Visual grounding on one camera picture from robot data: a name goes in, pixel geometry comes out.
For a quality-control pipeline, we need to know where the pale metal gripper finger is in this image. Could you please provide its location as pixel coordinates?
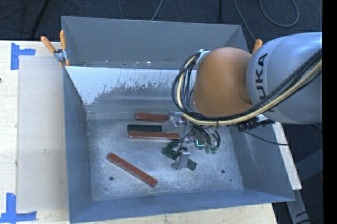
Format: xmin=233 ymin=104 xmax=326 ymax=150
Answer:
xmin=164 ymin=111 xmax=187 ymax=135
xmin=171 ymin=148 xmax=191 ymax=171

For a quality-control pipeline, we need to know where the dark green flat block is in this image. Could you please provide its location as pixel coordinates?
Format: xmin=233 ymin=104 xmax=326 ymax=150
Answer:
xmin=126 ymin=123 xmax=163 ymax=133
xmin=161 ymin=139 xmax=198 ymax=172

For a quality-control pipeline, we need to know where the red-brown flat block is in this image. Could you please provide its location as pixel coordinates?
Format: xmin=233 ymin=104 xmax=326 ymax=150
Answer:
xmin=106 ymin=152 xmax=159 ymax=188
xmin=135 ymin=112 xmax=171 ymax=124
xmin=127 ymin=130 xmax=181 ymax=141

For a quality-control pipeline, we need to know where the grey metal bin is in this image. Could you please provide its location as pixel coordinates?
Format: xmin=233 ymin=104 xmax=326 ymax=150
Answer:
xmin=61 ymin=15 xmax=296 ymax=224

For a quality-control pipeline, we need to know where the pale wood flat board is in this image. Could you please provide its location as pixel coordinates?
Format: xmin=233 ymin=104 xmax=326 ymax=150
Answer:
xmin=15 ymin=55 xmax=70 ymax=215

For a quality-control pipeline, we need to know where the black cylinder on white bracket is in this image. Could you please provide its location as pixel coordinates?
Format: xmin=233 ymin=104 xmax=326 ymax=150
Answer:
xmin=236 ymin=114 xmax=275 ymax=132

